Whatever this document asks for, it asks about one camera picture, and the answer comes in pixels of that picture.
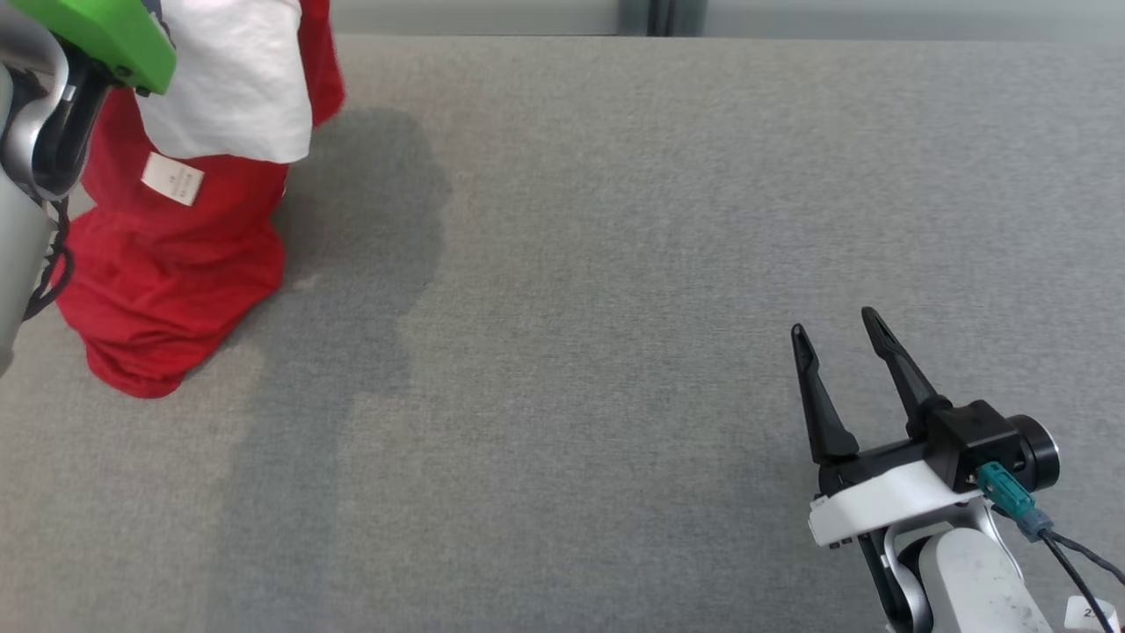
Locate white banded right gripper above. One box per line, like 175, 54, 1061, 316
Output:
790, 306, 985, 549

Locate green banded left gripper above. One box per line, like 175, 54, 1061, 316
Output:
7, 0, 178, 98

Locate red shorts with white stripes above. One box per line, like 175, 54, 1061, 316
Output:
54, 0, 346, 399

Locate teal right cable connector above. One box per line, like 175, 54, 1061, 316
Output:
977, 462, 1054, 542

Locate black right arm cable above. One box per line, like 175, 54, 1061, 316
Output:
1042, 527, 1125, 633

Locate white right cable label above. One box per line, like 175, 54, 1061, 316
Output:
1063, 596, 1121, 633

